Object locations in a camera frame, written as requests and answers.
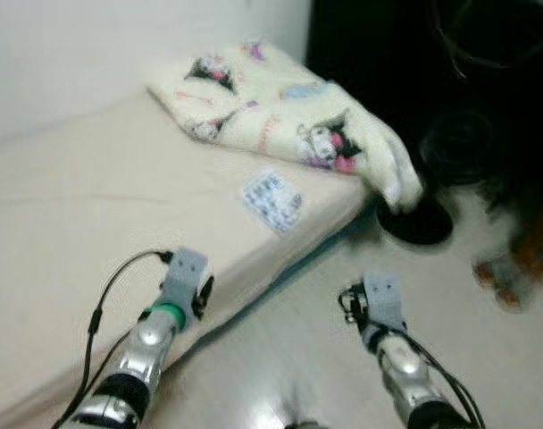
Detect cream sheeted mattress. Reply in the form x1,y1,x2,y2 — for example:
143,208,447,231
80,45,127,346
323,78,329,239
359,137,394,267
0,89,372,429

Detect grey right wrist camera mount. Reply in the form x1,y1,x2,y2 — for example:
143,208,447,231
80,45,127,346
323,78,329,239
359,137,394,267
361,273,407,332

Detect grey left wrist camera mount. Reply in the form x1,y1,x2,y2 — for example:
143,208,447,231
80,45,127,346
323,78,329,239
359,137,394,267
160,248,210,310

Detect person's foot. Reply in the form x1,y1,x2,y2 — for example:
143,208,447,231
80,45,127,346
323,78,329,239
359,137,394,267
472,255,528,310

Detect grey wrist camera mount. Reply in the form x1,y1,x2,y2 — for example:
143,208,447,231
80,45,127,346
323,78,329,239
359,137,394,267
160,248,210,310
361,273,407,332

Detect white book with blue letters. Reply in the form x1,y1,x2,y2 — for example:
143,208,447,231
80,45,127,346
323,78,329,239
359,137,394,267
242,169,305,234

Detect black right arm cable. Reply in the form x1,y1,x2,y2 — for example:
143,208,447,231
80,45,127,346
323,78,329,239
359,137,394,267
379,329,485,429

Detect cartoon print cream blanket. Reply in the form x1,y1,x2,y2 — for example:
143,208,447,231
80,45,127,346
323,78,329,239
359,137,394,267
146,40,424,214

